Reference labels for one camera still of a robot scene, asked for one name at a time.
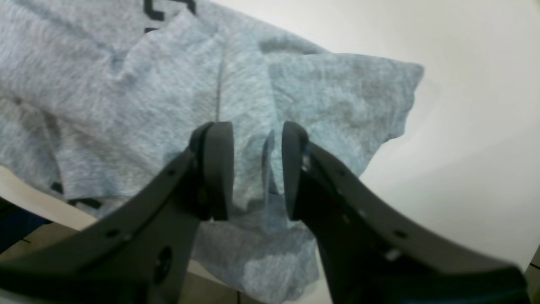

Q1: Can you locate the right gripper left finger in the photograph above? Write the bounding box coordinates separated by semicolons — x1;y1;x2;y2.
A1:
1;122;235;304

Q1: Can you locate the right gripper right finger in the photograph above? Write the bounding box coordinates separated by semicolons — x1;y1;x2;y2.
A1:
282;122;530;304

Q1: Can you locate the grey T-shirt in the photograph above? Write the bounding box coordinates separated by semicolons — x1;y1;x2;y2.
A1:
0;0;424;304

